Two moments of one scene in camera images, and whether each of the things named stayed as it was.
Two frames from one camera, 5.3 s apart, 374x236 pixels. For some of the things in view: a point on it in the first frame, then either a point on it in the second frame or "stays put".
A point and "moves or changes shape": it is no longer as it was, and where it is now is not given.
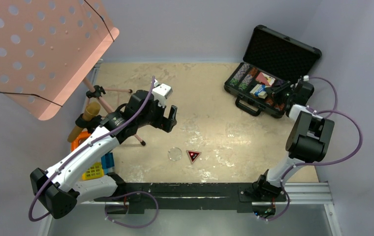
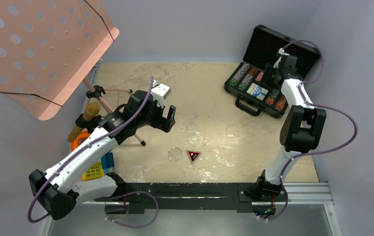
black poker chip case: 270,58 stays put
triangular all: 193,155 stays put
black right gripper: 274,97 → 269,68
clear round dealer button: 174,154 stays put
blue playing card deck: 259,91 moves or changes shape
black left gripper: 162,122 stays put
